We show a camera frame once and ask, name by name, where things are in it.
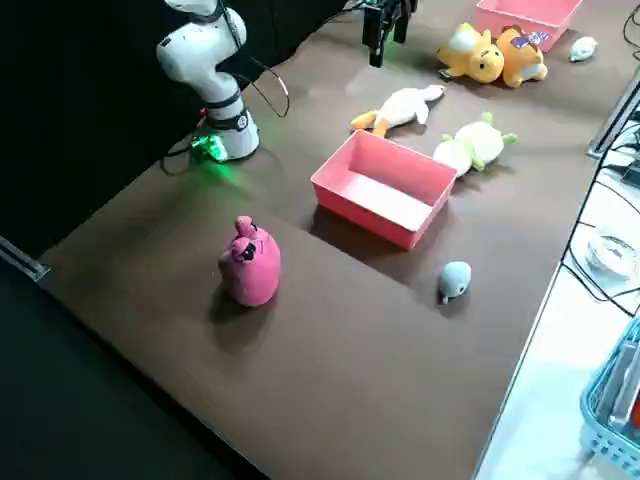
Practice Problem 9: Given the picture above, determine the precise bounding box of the small pale grey plush doll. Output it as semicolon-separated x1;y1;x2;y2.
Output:
568;36;599;64
437;260;473;306

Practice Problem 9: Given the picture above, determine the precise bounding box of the blue plastic basket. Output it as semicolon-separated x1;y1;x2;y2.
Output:
579;316;640;474

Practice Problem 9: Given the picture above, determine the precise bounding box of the clear disc spindle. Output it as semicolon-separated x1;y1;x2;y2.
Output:
584;231;637;277

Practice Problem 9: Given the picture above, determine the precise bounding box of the pink plush doll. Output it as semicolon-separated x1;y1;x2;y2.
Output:
217;215;283;308

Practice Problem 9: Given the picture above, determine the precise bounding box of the black cable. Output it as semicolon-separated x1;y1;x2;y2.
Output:
159;119;211;177
559;144;640;317
197;0;292;120

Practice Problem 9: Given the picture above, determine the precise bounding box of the white and green plush doll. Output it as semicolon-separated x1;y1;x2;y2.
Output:
432;112;520;178

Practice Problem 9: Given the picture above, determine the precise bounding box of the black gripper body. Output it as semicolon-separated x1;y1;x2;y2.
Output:
362;0;419;22

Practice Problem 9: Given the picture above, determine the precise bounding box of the white duck plush doll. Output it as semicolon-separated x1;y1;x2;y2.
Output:
349;84;448;140

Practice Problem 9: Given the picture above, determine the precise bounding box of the aluminium profile post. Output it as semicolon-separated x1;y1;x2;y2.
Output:
0;234;52;282
586;64;640;159

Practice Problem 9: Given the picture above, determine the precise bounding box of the yellow plush doll purple tag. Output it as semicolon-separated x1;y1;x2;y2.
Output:
496;27;549;90

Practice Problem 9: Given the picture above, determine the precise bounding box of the pink plastic box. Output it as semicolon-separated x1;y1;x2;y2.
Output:
473;0;584;54
310;128;460;252

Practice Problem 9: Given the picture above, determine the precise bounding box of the yellow plush doll cream tail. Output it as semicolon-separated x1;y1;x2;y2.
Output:
436;22;505;85

